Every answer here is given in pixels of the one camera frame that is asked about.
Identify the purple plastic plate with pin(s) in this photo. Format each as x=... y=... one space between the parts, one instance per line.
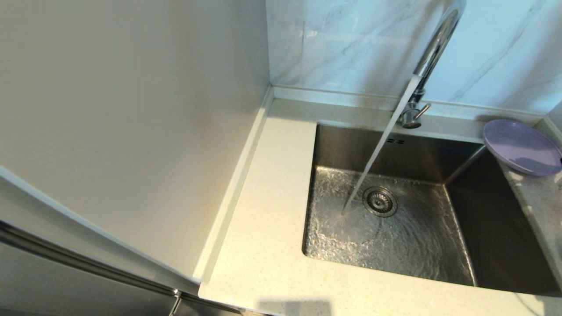
x=522 y=147

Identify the stainless steel sink basin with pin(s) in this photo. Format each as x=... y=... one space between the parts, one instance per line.
x=417 y=245

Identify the chrome gooseneck kitchen faucet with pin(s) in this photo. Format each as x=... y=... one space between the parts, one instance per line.
x=437 y=44

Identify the running water stream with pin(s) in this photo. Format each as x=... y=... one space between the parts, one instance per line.
x=377 y=149

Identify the round metal drain strainer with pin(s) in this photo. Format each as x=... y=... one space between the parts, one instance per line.
x=380 y=202

